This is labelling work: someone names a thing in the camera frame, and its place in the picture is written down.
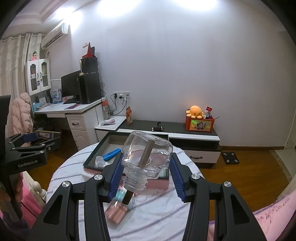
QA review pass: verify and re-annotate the pink down jacket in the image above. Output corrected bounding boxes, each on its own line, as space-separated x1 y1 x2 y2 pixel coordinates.
6 92 34 139

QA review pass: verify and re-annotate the blue plastic tool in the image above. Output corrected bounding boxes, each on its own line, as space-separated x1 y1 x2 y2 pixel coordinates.
103 149 121 162

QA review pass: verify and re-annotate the black speaker box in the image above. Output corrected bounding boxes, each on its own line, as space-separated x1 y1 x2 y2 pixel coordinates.
81 57 99 74

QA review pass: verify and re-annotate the blue printed box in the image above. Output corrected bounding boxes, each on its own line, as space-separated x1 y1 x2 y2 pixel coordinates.
51 89 62 103

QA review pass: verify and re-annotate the white bed frame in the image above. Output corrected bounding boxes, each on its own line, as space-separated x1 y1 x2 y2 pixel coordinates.
22 173 47 205

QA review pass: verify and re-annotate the white glass-door cabinet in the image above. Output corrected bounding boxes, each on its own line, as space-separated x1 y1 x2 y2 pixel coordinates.
25 58 52 96

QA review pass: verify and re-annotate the pink box with black rim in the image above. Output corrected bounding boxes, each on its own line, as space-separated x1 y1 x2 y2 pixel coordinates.
83 132 170 193

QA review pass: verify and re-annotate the black computer tower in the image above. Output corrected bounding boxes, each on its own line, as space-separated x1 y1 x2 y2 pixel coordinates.
79 72 102 104

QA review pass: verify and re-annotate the white desk with drawers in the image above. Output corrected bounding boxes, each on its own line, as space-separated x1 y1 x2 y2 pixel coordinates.
33 97 108 151

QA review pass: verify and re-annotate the black bathroom scale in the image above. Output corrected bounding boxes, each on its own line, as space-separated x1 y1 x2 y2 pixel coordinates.
221 152 239 165

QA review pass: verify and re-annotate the orange printed storage box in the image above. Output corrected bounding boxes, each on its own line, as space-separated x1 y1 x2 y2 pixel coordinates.
186 115 214 133

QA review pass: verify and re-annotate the pink bed blanket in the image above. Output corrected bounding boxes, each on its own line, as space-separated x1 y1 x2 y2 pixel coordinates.
0 171 45 232

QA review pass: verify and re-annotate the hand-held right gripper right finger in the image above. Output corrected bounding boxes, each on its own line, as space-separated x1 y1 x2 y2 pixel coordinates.
170 153 269 241

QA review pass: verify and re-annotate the bottle with orange cap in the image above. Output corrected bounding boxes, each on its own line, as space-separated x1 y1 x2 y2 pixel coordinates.
103 101 111 120

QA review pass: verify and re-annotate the white bedside cabinet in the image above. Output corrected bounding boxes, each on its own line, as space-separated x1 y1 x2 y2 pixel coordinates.
95 116 126 143

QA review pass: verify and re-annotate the clear glass jar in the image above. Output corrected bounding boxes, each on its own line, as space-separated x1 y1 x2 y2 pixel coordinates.
121 130 174 193

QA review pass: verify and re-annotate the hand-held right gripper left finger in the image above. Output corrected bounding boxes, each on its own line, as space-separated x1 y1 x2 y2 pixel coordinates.
28 153 124 241

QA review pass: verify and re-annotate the teal and copper canister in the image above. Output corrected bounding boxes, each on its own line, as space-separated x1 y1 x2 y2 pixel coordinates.
113 187 136 209

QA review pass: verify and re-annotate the orange octopus plush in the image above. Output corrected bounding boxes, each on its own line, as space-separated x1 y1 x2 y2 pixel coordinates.
186 105 205 119

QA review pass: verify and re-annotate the pink block toy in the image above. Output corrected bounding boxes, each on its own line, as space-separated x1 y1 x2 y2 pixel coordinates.
105 203 129 225

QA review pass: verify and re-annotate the black-topped white low cabinet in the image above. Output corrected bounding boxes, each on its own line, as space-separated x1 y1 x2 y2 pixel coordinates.
117 120 221 168

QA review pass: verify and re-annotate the cream curtain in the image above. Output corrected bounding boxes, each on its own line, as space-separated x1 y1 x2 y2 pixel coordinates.
0 33 43 130

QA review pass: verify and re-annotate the orange snack bag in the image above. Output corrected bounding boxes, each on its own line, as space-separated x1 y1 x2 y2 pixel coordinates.
125 106 133 126

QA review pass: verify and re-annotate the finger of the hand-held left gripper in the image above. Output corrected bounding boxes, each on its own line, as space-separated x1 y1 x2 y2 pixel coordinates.
6 133 39 148
11 142 56 154

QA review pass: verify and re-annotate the brown stick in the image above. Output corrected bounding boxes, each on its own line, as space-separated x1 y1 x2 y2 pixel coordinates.
124 140 155 205

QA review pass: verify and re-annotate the white air conditioner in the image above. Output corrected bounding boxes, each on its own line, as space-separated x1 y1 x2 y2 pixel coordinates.
41 23 70 49

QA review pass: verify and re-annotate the black computer monitor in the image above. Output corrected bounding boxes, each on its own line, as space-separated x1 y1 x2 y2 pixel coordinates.
61 70 81 99

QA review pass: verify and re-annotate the red paper bag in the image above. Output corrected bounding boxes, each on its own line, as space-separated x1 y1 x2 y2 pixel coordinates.
82 42 96 58

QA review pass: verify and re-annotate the pink printed quilt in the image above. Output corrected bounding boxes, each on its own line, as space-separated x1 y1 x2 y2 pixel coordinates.
208 192 296 241

